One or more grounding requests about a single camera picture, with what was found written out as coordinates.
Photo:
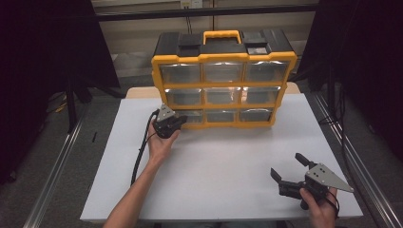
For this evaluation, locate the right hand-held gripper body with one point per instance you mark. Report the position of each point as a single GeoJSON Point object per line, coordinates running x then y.
{"type": "Point", "coordinates": [326, 176]}

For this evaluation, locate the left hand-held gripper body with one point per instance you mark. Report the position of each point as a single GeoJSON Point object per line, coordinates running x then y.
{"type": "Point", "coordinates": [164, 114]}

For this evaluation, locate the clear plastic drawer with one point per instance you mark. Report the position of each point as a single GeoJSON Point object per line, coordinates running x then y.
{"type": "Point", "coordinates": [193, 116]}

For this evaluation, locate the yellow and black drawer organizer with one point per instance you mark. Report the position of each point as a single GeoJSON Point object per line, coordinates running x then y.
{"type": "Point", "coordinates": [221, 57]}

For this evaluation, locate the person's left hand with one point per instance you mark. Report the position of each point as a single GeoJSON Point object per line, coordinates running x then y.
{"type": "Point", "coordinates": [160, 148]}

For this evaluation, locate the person's right hand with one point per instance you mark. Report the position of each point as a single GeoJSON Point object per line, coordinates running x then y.
{"type": "Point", "coordinates": [321, 212]}

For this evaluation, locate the set of clear organizer bins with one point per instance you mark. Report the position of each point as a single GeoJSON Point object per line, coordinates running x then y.
{"type": "Point", "coordinates": [221, 72]}

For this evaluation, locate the small black floor item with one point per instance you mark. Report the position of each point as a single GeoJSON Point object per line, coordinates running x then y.
{"type": "Point", "coordinates": [94, 136]}

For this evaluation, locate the black stand pole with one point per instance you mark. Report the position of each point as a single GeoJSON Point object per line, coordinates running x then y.
{"type": "Point", "coordinates": [71, 107]}

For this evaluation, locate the black horizontal bar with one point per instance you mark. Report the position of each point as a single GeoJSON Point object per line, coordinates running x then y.
{"type": "Point", "coordinates": [190, 12]}

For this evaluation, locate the black curtain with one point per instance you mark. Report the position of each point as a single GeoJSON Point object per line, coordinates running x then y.
{"type": "Point", "coordinates": [38, 63]}
{"type": "Point", "coordinates": [364, 63]}

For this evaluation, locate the metal floor rail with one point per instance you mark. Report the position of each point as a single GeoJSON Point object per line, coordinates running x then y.
{"type": "Point", "coordinates": [53, 177]}
{"type": "Point", "coordinates": [364, 177]}

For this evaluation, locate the white wall outlet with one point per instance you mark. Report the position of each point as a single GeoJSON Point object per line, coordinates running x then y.
{"type": "Point", "coordinates": [191, 3]}

